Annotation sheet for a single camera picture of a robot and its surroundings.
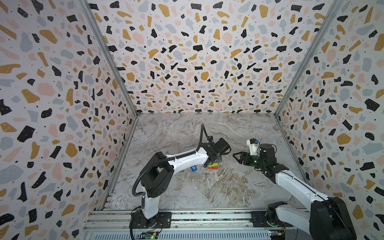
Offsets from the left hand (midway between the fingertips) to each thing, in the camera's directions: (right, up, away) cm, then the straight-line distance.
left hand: (217, 156), depth 87 cm
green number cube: (-16, +1, -33) cm, 37 cm away
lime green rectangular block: (-1, -6, +2) cm, 6 cm away
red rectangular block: (-1, -8, +4) cm, 9 cm away
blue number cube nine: (-14, -8, +4) cm, 17 cm away
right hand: (+10, +2, -3) cm, 10 cm away
